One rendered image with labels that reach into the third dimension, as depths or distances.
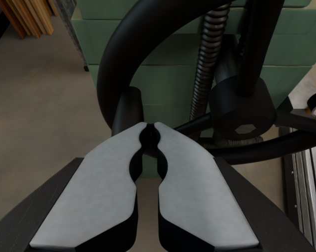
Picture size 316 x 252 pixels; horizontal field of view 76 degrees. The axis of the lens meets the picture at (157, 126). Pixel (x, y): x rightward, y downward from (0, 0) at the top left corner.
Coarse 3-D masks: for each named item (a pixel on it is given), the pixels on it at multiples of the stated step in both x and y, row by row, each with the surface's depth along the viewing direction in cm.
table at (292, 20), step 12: (312, 0) 21; (240, 12) 21; (288, 12) 21; (300, 12) 21; (312, 12) 21; (192, 24) 22; (228, 24) 22; (240, 24) 22; (276, 24) 22; (288, 24) 22; (300, 24) 22; (312, 24) 22
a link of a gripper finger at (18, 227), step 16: (80, 160) 9; (64, 176) 8; (32, 192) 7; (48, 192) 7; (16, 208) 6; (32, 208) 6; (48, 208) 6; (0, 224) 6; (16, 224) 6; (32, 224) 6; (0, 240) 6; (16, 240) 6
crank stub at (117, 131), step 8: (128, 88) 16; (136, 88) 17; (128, 96) 16; (136, 96) 16; (120, 104) 16; (128, 104) 15; (136, 104) 15; (120, 112) 15; (128, 112) 15; (136, 112) 15; (120, 120) 14; (128, 120) 14; (136, 120) 15; (112, 128) 15; (120, 128) 14
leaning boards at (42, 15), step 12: (0, 0) 132; (12, 0) 135; (24, 0) 136; (36, 0) 138; (48, 0) 159; (60, 0) 171; (12, 12) 143; (24, 12) 138; (36, 12) 144; (48, 12) 166; (12, 24) 144; (24, 24) 150; (36, 24) 151; (48, 24) 152; (24, 36) 155; (36, 36) 153
